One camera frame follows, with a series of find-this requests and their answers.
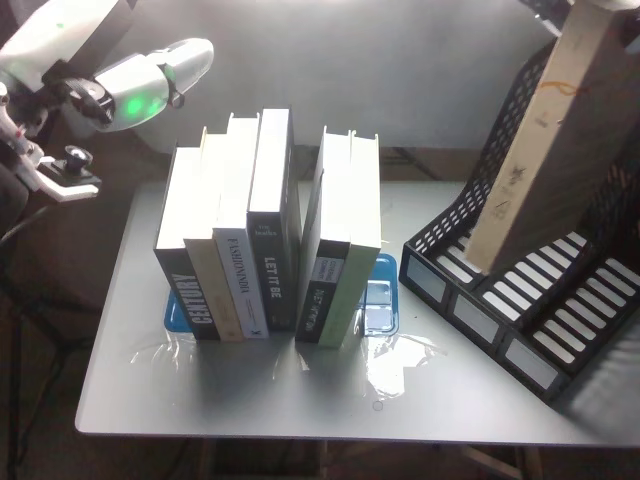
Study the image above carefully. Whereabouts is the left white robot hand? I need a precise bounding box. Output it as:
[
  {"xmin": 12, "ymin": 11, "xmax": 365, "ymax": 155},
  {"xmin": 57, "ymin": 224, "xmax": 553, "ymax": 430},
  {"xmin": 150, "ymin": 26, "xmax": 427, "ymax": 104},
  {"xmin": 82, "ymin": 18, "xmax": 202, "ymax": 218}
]
[{"xmin": 0, "ymin": 0, "xmax": 216, "ymax": 134}]

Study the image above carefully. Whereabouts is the plain beige book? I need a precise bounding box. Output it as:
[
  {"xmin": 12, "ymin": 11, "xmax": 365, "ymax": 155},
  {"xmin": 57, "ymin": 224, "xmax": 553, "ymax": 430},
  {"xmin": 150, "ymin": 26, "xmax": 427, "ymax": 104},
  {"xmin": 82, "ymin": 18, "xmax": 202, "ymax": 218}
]
[{"xmin": 463, "ymin": 0, "xmax": 630, "ymax": 277}]

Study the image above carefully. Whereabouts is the black three-slot file rack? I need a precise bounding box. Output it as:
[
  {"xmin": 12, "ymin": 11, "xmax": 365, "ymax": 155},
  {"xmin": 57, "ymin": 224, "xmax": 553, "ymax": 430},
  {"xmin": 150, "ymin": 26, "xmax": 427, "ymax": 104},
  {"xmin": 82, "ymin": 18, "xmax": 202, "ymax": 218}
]
[{"xmin": 399, "ymin": 32, "xmax": 640, "ymax": 409}]

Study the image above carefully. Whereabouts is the cream spine book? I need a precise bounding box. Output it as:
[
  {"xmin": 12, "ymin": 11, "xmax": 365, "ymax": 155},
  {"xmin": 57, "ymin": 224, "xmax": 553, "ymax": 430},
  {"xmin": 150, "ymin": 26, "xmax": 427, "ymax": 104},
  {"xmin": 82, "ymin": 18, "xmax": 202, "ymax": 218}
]
[{"xmin": 183, "ymin": 126, "xmax": 245, "ymax": 344}]

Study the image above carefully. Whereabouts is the black Century book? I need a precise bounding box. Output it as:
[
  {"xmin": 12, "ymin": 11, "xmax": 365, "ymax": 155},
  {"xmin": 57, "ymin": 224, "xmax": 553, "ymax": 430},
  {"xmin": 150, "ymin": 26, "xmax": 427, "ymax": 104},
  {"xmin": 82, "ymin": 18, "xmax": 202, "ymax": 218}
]
[{"xmin": 152, "ymin": 144, "xmax": 222, "ymax": 343}]

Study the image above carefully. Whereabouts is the blue metal bookend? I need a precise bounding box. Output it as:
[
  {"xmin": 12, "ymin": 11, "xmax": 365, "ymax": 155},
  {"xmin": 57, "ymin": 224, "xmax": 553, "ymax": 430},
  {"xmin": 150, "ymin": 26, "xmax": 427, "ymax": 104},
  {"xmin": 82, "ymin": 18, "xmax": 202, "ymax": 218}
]
[
  {"xmin": 163, "ymin": 289, "xmax": 197, "ymax": 332},
  {"xmin": 359, "ymin": 252, "xmax": 401, "ymax": 337}
]

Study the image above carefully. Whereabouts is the white Fashionindia book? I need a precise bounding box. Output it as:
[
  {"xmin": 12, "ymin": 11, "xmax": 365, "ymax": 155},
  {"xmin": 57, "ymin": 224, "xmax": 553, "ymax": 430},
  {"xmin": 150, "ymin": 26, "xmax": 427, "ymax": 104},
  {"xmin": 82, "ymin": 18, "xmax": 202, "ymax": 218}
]
[{"xmin": 212, "ymin": 113, "xmax": 271, "ymax": 341}]

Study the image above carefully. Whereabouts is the black Let It Be book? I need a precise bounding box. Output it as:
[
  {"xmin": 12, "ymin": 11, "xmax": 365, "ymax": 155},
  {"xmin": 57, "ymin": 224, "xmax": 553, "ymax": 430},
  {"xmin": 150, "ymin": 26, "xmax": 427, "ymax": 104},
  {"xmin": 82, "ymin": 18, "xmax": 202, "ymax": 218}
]
[{"xmin": 247, "ymin": 106, "xmax": 300, "ymax": 332}]

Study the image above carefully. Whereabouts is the black book with white label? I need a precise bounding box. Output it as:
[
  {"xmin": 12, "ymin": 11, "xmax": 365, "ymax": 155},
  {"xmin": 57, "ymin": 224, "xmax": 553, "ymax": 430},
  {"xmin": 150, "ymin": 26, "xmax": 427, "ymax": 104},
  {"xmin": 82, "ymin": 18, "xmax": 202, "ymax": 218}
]
[{"xmin": 294, "ymin": 125, "xmax": 352, "ymax": 345}]

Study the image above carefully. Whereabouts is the pale green book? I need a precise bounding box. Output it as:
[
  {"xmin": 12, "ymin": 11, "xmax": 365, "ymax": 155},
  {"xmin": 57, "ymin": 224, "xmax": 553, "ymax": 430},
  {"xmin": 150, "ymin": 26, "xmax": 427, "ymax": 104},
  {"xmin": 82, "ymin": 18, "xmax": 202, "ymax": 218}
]
[{"xmin": 318, "ymin": 128, "xmax": 383, "ymax": 350}]

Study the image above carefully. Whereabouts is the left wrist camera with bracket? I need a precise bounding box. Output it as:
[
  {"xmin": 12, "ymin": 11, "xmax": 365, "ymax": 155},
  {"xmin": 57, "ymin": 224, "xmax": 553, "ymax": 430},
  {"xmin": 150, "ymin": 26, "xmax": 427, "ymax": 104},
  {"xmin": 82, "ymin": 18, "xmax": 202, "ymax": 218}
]
[{"xmin": 34, "ymin": 143, "xmax": 105, "ymax": 204}]

